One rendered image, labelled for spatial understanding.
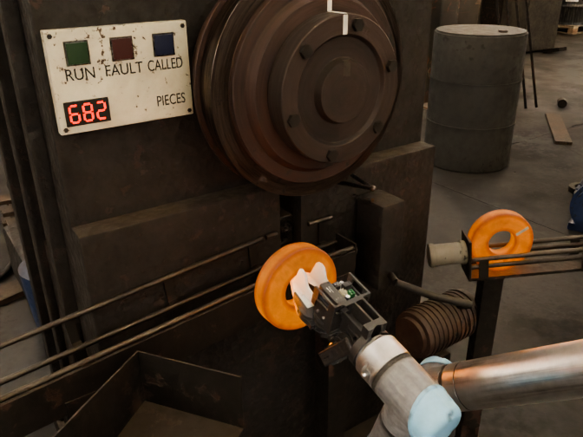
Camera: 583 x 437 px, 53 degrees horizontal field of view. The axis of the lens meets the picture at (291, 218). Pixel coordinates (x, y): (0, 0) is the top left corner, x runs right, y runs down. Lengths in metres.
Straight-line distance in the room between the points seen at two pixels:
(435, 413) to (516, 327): 1.69
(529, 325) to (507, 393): 1.61
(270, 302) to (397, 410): 0.28
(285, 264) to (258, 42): 0.40
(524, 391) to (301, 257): 0.39
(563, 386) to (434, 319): 0.66
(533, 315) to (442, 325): 1.12
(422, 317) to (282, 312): 0.56
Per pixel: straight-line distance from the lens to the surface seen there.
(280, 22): 1.08
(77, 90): 1.12
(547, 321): 2.57
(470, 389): 0.95
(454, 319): 1.55
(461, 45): 3.85
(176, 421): 1.10
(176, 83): 1.18
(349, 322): 0.89
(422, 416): 0.83
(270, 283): 0.97
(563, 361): 0.88
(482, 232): 1.48
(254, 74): 1.07
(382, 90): 1.20
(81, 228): 1.20
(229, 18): 1.07
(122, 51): 1.13
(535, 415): 2.11
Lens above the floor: 1.36
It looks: 25 degrees down
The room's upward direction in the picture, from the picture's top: 1 degrees counter-clockwise
